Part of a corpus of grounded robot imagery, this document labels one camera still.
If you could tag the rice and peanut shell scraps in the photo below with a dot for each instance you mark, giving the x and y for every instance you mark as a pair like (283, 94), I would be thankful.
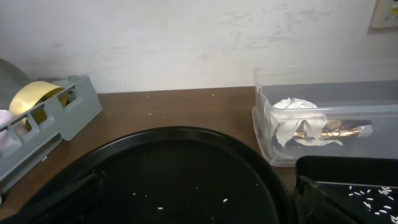
(379, 202)

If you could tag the grey round plate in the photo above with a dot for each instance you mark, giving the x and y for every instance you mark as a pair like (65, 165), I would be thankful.
(13, 79)

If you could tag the white napkin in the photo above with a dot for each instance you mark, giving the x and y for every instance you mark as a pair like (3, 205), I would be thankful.
(280, 126)

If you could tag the yellow bowl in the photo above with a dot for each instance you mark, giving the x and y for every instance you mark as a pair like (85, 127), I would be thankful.
(33, 94)

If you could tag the black rectangular tray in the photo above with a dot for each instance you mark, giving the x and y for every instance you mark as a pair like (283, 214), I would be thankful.
(337, 173)

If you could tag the beige wall outlet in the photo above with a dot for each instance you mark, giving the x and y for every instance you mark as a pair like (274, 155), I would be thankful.
(385, 14)

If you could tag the round black tray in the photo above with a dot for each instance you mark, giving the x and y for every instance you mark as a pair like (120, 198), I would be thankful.
(181, 175)

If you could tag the grey dishwasher rack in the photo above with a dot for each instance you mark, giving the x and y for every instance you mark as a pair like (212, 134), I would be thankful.
(37, 131)

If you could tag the clear plastic bin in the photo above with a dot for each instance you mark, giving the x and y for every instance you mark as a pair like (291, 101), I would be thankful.
(352, 92)

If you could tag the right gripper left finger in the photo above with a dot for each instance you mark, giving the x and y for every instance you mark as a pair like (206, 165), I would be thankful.
(79, 202)

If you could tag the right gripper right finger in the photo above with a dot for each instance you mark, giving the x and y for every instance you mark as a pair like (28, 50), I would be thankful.
(316, 203)

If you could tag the gold brown snack wrapper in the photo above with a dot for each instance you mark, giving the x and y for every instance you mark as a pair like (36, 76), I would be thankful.
(334, 129)

